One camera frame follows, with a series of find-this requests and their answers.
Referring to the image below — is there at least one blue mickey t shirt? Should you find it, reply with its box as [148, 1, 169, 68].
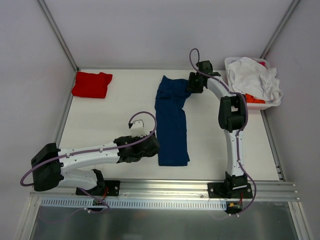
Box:
[154, 75, 191, 167]

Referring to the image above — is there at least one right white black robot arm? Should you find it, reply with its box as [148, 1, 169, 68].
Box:
[187, 60, 248, 199]

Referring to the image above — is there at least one left aluminium frame post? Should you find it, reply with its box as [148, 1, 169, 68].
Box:
[36, 0, 79, 72]

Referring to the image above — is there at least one white t shirt pile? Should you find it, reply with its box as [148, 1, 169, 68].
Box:
[226, 56, 285, 104]

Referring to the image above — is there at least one white plastic laundry basket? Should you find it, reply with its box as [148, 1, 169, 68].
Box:
[223, 56, 283, 111]

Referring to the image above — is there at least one white slotted cable duct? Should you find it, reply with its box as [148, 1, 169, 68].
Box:
[41, 197, 227, 211]

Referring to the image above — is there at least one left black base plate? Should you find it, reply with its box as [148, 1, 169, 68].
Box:
[75, 179, 121, 199]

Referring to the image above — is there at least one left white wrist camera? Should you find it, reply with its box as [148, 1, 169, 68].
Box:
[128, 119, 147, 138]

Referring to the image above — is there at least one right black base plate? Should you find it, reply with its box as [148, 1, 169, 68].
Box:
[207, 182, 253, 199]

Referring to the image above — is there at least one right aluminium frame post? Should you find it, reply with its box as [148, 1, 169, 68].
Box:
[260, 0, 302, 59]

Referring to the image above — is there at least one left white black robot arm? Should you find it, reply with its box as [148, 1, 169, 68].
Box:
[31, 134, 160, 196]

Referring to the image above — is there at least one folded red t shirt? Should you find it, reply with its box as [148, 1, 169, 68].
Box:
[71, 71, 113, 99]

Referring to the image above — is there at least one orange t shirt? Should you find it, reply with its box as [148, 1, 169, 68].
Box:
[245, 93, 266, 104]

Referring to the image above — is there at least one aluminium mounting rail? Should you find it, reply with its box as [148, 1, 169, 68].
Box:
[29, 178, 300, 202]

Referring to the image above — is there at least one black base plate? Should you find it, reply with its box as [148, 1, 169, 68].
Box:
[75, 179, 121, 199]
[207, 182, 253, 199]

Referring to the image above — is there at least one aluminium frame post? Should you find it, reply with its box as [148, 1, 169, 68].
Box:
[260, 0, 302, 59]
[36, 0, 79, 72]

